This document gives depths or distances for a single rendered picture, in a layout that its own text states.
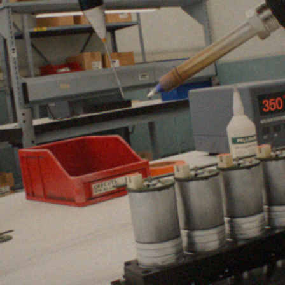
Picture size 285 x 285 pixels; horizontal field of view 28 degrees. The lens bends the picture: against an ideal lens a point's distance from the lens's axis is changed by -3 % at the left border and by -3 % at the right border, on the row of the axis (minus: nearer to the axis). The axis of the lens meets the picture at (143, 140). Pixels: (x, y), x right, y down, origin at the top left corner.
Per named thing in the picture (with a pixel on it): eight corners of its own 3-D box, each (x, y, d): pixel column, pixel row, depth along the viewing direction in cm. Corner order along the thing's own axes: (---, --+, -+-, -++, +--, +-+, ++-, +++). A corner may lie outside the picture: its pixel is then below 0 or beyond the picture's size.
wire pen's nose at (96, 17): (86, 43, 26) (76, 13, 25) (100, 35, 27) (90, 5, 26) (105, 39, 25) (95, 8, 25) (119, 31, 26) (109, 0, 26)
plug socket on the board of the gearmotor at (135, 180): (148, 186, 29) (146, 173, 29) (133, 189, 29) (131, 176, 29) (140, 184, 30) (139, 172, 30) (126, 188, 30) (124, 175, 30)
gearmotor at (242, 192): (276, 246, 32) (268, 158, 32) (242, 258, 31) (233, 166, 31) (250, 240, 34) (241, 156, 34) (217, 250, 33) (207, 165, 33)
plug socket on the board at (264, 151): (275, 156, 33) (273, 144, 33) (264, 158, 33) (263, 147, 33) (266, 155, 34) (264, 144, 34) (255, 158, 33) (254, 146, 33)
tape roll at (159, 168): (130, 179, 72) (129, 170, 72) (152, 170, 77) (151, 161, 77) (175, 177, 69) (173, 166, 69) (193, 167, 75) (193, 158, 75)
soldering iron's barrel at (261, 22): (167, 100, 28) (281, 26, 25) (149, 72, 28) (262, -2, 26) (175, 99, 29) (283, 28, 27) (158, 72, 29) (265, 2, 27)
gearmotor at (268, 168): (310, 233, 34) (303, 149, 33) (280, 244, 32) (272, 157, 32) (284, 228, 36) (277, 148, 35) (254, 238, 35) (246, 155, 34)
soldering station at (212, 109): (322, 145, 77) (313, 76, 76) (256, 161, 72) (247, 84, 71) (257, 142, 90) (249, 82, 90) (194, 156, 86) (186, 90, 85)
